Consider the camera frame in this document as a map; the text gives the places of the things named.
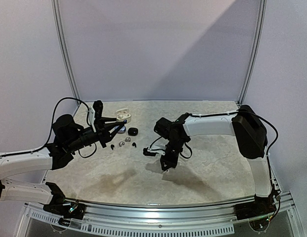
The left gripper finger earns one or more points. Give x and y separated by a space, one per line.
113 129
108 120

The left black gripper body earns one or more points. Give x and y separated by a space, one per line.
102 135

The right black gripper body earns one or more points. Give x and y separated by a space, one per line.
170 153

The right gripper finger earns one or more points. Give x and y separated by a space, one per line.
172 164
164 166

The cream earbud charging case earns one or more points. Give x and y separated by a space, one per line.
123 115

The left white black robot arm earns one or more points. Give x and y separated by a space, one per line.
69 138

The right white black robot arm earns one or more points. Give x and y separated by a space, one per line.
244 124

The blue oval charging case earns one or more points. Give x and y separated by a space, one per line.
122 130

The black charging case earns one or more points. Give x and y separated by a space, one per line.
132 131

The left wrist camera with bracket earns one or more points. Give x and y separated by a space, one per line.
95 113

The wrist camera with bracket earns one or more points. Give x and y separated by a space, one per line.
153 151
95 113

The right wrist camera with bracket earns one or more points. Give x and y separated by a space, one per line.
153 151

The aluminium front rail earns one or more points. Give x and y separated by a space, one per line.
217 220

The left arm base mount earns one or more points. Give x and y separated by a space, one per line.
68 209

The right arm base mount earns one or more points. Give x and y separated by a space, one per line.
260 206

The left aluminium frame post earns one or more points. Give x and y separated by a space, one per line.
63 47

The aluminium frame post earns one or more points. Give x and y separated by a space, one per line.
254 52
63 47

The right aluminium frame post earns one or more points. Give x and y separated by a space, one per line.
254 52

